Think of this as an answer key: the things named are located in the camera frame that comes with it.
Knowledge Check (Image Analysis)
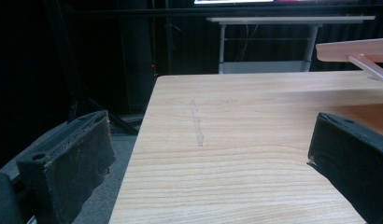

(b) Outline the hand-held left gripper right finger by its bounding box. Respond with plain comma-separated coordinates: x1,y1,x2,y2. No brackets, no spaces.
307,112,383,224

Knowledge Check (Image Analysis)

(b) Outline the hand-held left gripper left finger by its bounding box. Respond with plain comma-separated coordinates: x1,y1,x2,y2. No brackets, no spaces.
15,109,117,224

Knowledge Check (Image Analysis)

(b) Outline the black metal stand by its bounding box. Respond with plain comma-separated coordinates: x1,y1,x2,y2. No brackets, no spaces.
63,0,141,136

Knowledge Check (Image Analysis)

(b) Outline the pink plastic rack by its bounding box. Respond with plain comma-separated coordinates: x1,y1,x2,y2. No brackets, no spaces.
315,37,383,86

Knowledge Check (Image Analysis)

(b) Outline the white table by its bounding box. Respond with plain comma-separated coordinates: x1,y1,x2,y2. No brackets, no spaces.
206,15,376,75

